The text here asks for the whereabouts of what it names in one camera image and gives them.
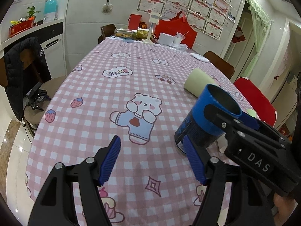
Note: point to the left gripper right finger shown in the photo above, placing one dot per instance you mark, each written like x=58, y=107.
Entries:
x=248, y=204

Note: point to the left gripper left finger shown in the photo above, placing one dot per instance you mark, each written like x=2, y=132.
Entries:
x=55, y=202

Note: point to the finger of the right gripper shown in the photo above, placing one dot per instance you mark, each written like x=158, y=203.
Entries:
x=222, y=119
x=249, y=121

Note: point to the blue black cup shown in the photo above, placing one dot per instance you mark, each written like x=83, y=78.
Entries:
x=200, y=130

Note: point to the light green paper cup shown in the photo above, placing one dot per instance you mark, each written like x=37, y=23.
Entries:
x=252, y=113

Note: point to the pale green cup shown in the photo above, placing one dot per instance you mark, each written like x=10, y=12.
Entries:
x=197, y=81

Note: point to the plastic cup with straw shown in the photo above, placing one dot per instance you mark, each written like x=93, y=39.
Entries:
x=179, y=37

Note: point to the person's hand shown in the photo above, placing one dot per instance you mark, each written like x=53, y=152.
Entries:
x=288, y=211

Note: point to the red covered chair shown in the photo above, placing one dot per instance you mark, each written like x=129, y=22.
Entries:
x=264, y=109

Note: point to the brown wooden chair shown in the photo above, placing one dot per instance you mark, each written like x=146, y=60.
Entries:
x=222, y=65

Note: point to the red door diamond decoration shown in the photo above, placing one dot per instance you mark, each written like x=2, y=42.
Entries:
x=238, y=35

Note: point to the pink checkered tablecloth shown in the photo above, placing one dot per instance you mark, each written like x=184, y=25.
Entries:
x=134, y=91

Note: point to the white box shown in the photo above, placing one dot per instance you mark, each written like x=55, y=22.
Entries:
x=165, y=39

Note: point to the green sheer curtain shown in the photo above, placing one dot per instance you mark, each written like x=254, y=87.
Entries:
x=261, y=26

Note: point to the white desk lamp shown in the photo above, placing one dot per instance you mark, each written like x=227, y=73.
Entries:
x=154, y=20

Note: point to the snack food tray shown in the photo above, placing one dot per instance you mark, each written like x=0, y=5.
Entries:
x=124, y=33

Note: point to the small red gift bag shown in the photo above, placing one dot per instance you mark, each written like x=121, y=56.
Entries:
x=134, y=21

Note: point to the brown chair far left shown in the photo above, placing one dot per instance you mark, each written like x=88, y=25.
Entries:
x=106, y=31

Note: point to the chair with black jacket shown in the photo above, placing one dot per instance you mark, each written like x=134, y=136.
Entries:
x=28, y=84

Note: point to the white black cabinet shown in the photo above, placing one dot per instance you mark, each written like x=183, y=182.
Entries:
x=50, y=36

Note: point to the red planter box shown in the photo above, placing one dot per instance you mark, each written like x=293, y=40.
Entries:
x=17, y=28

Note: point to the blue white humidifier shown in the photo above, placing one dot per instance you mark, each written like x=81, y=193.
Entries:
x=50, y=11

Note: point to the potted green plant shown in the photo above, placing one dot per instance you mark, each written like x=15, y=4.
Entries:
x=31, y=12

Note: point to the round wall hanging ornament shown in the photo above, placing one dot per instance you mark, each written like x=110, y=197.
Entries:
x=107, y=7

